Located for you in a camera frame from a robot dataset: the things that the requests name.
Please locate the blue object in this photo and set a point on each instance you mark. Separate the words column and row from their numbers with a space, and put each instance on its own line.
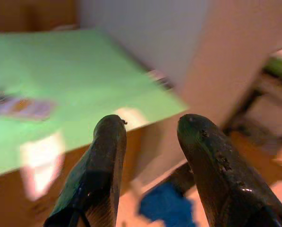
column 164, row 205

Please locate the cardboard box under green board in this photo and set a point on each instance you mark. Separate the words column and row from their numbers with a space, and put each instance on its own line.
column 11, row 208

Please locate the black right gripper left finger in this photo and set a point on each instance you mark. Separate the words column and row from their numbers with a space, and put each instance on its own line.
column 96, row 170

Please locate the green pad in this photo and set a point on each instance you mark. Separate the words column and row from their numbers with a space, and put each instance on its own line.
column 279, row 68

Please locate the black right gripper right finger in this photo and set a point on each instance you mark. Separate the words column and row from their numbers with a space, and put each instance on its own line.
column 216, row 170

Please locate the green board on box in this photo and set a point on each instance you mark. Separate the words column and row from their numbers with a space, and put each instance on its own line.
column 72, row 78

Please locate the dark frame stand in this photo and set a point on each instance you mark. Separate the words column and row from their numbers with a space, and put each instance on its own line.
column 251, row 106

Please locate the brown cardboard box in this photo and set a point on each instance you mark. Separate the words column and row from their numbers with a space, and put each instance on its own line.
column 25, row 14

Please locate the keys with pale tag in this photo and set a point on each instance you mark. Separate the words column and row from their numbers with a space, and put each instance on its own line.
column 32, row 108

